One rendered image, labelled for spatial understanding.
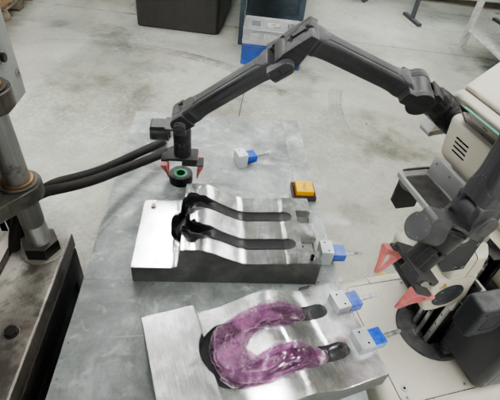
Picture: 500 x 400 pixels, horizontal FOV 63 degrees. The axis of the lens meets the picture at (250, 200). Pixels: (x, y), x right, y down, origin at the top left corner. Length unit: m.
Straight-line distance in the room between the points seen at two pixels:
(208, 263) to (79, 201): 1.65
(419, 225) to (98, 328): 0.76
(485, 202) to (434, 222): 0.09
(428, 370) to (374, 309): 0.30
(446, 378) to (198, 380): 1.14
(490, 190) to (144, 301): 0.82
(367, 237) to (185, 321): 1.75
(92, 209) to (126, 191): 1.17
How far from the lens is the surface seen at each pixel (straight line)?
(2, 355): 1.14
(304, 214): 1.25
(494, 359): 1.68
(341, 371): 0.99
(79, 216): 2.54
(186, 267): 1.08
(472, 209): 0.87
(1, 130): 1.03
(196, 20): 4.98
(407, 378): 1.74
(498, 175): 0.82
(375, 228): 2.61
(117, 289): 1.14
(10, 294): 1.23
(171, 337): 0.92
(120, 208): 1.35
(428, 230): 0.82
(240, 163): 1.49
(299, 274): 1.13
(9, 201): 1.09
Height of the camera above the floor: 1.71
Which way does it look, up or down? 42 degrees down
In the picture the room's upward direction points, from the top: 7 degrees clockwise
